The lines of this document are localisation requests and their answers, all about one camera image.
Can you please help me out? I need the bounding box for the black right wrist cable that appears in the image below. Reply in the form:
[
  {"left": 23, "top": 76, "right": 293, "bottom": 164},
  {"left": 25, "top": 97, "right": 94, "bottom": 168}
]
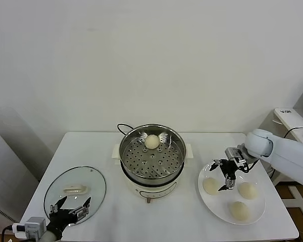
[{"left": 242, "top": 158, "right": 259, "bottom": 173}]

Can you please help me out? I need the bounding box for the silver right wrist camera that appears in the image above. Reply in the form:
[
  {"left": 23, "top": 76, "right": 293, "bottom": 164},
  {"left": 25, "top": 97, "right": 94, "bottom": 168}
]
[{"left": 224, "top": 147, "right": 245, "bottom": 166}]

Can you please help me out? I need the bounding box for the cream electric cooker base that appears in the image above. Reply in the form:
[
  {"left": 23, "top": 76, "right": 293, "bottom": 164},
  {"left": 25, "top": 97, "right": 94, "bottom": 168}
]
[{"left": 113, "top": 157, "right": 192, "bottom": 204}]

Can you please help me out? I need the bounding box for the white cabinet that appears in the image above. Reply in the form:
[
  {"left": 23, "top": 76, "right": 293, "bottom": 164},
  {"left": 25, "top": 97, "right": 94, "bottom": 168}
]
[{"left": 0, "top": 123, "right": 40, "bottom": 227}]

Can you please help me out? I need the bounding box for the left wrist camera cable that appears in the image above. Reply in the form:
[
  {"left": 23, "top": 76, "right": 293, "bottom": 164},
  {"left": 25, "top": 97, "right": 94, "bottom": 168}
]
[{"left": 2, "top": 223, "right": 26, "bottom": 242}]

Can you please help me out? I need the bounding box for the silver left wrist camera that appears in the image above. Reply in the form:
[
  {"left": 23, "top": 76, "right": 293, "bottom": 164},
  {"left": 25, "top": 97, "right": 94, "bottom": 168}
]
[{"left": 24, "top": 216, "right": 46, "bottom": 239}]

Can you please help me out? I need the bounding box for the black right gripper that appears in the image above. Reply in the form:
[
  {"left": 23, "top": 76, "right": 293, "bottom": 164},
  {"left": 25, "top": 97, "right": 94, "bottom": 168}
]
[{"left": 210, "top": 158, "right": 240, "bottom": 192}]

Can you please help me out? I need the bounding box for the white steamed baozi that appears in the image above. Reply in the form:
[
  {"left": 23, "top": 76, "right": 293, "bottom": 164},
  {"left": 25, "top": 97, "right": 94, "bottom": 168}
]
[
  {"left": 229, "top": 201, "right": 250, "bottom": 222},
  {"left": 203, "top": 177, "right": 222, "bottom": 196},
  {"left": 144, "top": 134, "right": 159, "bottom": 149},
  {"left": 238, "top": 181, "right": 258, "bottom": 200}
]

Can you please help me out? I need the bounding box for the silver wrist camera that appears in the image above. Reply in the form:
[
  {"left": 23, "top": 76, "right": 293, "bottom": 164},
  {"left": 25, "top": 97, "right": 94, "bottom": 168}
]
[
  {"left": 224, "top": 147, "right": 245, "bottom": 166},
  {"left": 24, "top": 216, "right": 46, "bottom": 239}
]

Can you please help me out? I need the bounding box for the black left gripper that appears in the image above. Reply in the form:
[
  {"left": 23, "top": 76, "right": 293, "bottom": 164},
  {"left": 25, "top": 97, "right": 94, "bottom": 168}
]
[{"left": 47, "top": 196, "right": 92, "bottom": 234}]

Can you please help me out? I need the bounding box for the white round plate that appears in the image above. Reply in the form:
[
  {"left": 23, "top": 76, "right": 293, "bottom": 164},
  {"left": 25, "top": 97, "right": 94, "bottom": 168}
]
[{"left": 197, "top": 160, "right": 267, "bottom": 225}]

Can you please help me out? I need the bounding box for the glass lid with cream handle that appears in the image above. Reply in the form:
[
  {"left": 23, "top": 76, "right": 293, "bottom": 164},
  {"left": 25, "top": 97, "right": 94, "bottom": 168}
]
[{"left": 43, "top": 165, "right": 107, "bottom": 227}]

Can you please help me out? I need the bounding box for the stainless steel steamer basket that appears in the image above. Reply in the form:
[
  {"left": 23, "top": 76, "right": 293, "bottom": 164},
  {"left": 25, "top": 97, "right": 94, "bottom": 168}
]
[{"left": 112, "top": 123, "right": 194, "bottom": 180}]

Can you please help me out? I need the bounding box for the beige wooden floor frame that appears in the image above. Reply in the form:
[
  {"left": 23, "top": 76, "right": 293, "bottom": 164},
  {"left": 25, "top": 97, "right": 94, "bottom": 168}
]
[{"left": 277, "top": 183, "right": 303, "bottom": 224}]

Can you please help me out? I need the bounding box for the black cooker power cable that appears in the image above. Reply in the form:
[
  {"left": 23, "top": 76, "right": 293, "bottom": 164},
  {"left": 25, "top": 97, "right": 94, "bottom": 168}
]
[{"left": 117, "top": 123, "right": 137, "bottom": 136}]

